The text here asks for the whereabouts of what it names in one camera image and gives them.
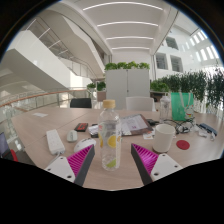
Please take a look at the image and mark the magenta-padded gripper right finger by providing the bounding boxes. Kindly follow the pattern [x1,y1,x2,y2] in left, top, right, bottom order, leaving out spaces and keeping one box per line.
[130,143,184,186]

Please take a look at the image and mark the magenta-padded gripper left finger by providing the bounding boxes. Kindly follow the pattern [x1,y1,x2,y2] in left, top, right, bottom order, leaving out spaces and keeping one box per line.
[44,143,96,187]

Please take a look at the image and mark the clear bottle with yellow cap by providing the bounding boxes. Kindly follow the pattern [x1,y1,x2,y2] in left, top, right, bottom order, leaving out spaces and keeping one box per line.
[97,99,123,172]

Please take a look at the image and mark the white power strip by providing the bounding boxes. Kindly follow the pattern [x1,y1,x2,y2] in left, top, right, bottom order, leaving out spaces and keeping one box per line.
[45,128,66,156]

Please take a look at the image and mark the white cup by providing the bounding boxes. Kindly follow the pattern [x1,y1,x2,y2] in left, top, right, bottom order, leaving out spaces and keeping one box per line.
[152,123,176,154]

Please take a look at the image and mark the flat round red coaster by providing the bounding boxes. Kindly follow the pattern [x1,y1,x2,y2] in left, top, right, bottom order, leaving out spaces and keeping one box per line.
[175,139,191,151]

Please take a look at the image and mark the grey computer mouse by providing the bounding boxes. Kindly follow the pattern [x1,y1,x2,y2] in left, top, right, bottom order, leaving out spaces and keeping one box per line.
[66,129,79,143]

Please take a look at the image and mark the white computer mouse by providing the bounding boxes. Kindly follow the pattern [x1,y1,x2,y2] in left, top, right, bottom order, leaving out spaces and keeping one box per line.
[73,137,98,154]

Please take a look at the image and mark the colourful sticker sheet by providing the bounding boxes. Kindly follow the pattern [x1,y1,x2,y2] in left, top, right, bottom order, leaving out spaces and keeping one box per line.
[142,129,156,140]

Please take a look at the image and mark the small black device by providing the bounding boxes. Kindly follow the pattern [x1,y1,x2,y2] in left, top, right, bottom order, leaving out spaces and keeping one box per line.
[145,118,160,127]

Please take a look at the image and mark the small black and red box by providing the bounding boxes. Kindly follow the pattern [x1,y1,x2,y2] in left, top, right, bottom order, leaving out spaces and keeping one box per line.
[73,122,89,133]

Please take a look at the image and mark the brown clipboard with papers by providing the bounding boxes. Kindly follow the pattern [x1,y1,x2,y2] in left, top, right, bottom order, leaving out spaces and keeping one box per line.
[119,113,154,137]

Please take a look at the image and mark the white paper sheet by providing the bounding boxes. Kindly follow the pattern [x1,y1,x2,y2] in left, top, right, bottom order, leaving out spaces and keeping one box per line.
[32,112,49,118]

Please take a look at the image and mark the clear shaker bottle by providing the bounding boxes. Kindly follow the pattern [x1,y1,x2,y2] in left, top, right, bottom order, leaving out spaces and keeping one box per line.
[158,94,172,124]

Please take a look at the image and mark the dark blue flat case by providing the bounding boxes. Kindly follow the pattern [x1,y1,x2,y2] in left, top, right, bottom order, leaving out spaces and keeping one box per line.
[198,122,218,137]

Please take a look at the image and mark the green bag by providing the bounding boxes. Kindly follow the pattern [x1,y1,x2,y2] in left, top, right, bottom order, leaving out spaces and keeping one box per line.
[170,92,195,122]

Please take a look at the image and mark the white chair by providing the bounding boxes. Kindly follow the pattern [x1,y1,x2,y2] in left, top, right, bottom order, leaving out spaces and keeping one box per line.
[125,96,156,112]

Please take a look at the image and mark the black chair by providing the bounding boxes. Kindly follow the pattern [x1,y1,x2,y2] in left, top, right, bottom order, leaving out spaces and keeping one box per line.
[69,97,93,109]

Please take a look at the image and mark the glass railing with wooden handrail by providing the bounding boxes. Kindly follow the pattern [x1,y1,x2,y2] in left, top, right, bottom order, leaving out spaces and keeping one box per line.
[0,87,89,111]

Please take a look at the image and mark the small potted green plant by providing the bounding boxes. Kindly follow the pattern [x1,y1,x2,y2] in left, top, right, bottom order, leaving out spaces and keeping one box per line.
[86,82,97,93]
[96,80,107,102]

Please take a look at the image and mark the row of tall green plants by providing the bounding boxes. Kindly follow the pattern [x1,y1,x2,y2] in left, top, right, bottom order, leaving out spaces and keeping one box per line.
[149,68,224,111]

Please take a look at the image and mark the white cabinet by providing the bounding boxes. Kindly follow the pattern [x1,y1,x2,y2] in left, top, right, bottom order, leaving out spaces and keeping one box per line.
[104,68,151,110]

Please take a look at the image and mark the green plants atop cabinet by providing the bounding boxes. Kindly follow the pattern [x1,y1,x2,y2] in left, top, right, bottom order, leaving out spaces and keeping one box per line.
[104,61,151,71]

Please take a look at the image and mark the ceiling light strips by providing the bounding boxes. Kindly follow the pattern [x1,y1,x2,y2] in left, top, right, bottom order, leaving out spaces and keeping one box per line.
[82,1,164,51]

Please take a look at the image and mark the black cables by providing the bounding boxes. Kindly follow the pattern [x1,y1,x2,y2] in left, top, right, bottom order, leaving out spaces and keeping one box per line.
[173,118,198,134]

